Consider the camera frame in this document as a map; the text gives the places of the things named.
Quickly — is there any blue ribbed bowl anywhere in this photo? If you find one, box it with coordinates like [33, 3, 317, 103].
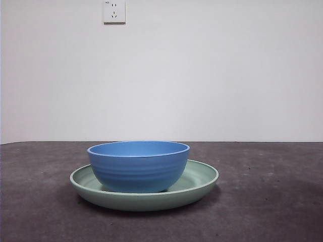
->
[87, 140, 190, 194]

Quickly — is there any green round plate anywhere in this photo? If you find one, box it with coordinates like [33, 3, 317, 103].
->
[70, 159, 220, 212]

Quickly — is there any white wall socket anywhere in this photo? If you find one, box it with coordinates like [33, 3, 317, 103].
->
[103, 0, 126, 25]

